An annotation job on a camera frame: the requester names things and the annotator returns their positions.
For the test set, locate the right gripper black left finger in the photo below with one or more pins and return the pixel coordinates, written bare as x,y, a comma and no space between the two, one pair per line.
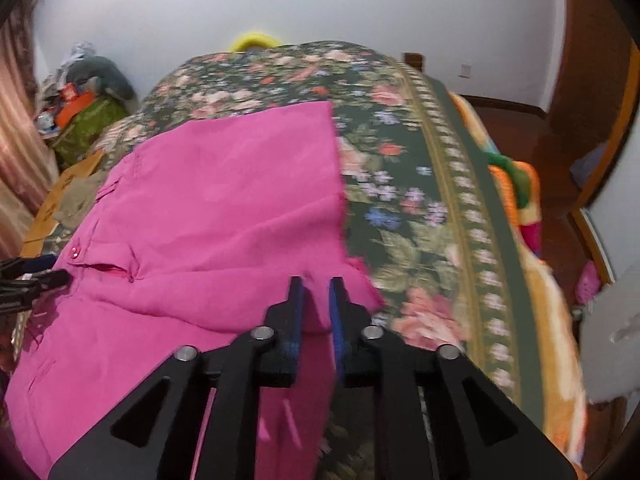
196,415

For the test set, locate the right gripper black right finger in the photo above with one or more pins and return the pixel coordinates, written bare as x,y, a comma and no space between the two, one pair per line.
435,414

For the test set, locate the floral green bedspread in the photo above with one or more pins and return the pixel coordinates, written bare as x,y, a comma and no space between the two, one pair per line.
432,204

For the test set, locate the white wall socket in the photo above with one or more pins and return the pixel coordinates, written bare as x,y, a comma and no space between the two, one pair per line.
465,71

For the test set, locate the olive green folded pants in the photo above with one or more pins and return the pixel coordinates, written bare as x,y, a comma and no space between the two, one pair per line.
78,199

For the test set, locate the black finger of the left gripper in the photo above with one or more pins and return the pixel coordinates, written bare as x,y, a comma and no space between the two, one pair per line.
46,281
35,265

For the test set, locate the orange box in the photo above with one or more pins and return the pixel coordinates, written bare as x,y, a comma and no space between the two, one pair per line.
73,108

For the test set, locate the striped pink curtain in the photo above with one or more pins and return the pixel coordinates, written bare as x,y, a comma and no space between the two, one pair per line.
28,167

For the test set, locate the pink pants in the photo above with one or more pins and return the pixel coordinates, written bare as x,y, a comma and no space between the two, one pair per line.
192,237

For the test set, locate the wooden door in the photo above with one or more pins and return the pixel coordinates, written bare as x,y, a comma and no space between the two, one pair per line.
596,95

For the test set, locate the green storage box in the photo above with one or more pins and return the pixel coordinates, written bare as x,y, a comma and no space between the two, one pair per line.
75,140

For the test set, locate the yellow curved bed rail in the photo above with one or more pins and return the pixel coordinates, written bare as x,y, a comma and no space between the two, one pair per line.
254,41

